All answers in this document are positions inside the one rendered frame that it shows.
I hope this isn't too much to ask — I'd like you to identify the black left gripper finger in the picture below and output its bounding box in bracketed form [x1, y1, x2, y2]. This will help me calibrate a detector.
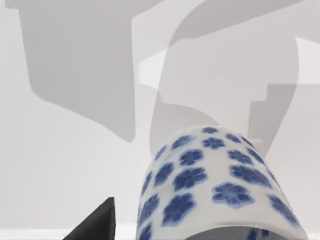
[61, 196, 116, 240]

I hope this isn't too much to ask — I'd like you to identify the white blue flowered cup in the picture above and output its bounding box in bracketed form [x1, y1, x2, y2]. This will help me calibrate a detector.
[135, 125, 309, 240]

